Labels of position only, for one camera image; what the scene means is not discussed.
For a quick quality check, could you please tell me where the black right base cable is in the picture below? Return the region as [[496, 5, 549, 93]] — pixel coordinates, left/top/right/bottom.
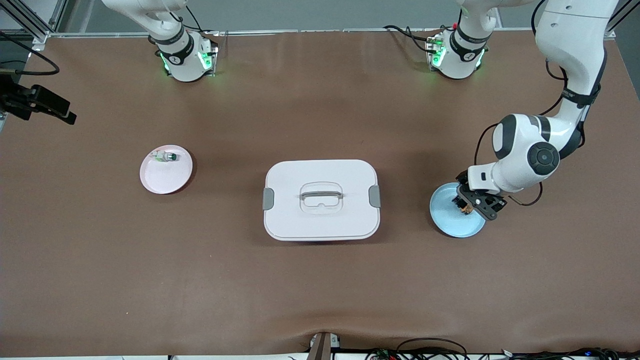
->
[[172, 4, 221, 37]]

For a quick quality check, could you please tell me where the black base cable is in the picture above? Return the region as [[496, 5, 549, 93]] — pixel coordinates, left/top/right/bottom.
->
[[383, 24, 443, 55], [172, 4, 221, 37]]

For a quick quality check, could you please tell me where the pink round plate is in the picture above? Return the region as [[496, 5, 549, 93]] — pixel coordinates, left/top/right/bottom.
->
[[139, 144, 194, 195]]

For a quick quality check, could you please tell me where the black cable bundle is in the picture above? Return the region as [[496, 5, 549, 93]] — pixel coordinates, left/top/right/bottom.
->
[[365, 347, 640, 360]]

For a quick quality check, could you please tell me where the grey box lid handle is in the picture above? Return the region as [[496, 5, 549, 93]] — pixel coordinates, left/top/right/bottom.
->
[[299, 189, 345, 209]]

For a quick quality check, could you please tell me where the black looped cable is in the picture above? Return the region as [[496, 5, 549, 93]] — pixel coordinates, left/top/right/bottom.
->
[[396, 337, 469, 360]]

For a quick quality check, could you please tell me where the black left base cable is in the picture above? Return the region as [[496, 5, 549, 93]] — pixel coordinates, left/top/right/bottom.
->
[[383, 24, 443, 55]]

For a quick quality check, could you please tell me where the brown table mat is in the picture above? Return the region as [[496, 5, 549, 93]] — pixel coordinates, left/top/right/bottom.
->
[[0, 27, 640, 358]]

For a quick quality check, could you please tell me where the brown mount post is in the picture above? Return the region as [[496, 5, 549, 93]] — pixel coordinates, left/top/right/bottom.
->
[[306, 331, 332, 360]]

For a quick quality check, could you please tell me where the white lidded storage box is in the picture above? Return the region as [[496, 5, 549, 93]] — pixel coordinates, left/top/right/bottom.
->
[[262, 159, 382, 242]]

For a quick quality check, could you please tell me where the light blue round plate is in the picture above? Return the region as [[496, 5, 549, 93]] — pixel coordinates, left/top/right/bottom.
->
[[429, 182, 487, 239]]

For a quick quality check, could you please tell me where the aluminium frame rail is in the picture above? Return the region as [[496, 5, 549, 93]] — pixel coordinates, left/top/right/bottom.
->
[[30, 26, 616, 40]]

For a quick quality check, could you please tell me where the aluminium frame post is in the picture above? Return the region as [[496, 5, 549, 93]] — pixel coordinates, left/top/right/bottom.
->
[[0, 0, 68, 51], [600, 0, 640, 41]]

